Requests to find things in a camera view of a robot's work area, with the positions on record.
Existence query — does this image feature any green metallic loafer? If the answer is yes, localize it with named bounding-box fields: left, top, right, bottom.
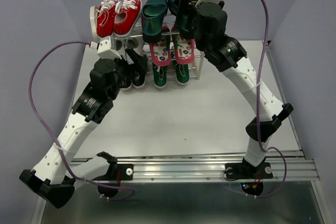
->
left=141, top=0, right=168, bottom=44
left=167, top=0, right=195, bottom=38

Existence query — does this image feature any right white sneaker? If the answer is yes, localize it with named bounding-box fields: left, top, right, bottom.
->
left=126, top=37, right=144, bottom=55

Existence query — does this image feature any left black sneaker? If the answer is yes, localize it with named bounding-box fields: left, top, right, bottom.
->
left=121, top=80, right=132, bottom=91

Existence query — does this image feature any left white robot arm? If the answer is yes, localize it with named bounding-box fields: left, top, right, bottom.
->
left=19, top=49, right=148, bottom=208

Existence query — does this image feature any black sneaker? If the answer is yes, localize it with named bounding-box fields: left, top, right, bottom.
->
left=121, top=80, right=132, bottom=91
left=132, top=73, right=146, bottom=89

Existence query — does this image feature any cream shoe shelf with rods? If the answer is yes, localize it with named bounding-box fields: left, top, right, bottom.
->
left=89, top=6, right=204, bottom=80

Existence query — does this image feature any pink kids sandal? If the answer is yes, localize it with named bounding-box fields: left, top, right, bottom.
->
left=171, top=25, right=195, bottom=65
left=149, top=25, right=171, bottom=68

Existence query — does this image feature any green canvas sneaker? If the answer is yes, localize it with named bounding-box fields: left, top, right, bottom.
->
left=152, top=63, right=167, bottom=89
left=173, top=61, right=190, bottom=86

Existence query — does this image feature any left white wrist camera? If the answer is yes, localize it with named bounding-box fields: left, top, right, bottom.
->
left=97, top=36, right=122, bottom=60

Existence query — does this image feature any left white sneaker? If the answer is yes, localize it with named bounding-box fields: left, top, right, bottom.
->
left=115, top=39, right=126, bottom=54

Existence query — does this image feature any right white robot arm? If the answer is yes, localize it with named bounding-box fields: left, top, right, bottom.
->
left=175, top=0, right=293, bottom=178

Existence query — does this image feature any aluminium mounting rail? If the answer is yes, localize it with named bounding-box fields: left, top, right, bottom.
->
left=118, top=151, right=320, bottom=184

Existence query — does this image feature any left red canvas sneaker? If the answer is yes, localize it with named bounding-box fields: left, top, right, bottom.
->
left=96, top=0, right=118, bottom=38

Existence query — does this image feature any white sneaker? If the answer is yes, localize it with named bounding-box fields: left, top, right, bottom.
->
left=126, top=37, right=144, bottom=55
left=115, top=39, right=126, bottom=54

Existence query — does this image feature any right black sneaker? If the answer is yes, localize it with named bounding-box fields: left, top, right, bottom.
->
left=132, top=73, right=146, bottom=89

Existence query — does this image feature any right red canvas sneaker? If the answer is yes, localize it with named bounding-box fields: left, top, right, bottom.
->
left=113, top=0, right=142, bottom=37

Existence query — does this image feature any red canvas sneaker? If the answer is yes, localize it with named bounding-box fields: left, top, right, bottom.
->
left=113, top=0, right=142, bottom=37
left=96, top=0, right=118, bottom=38

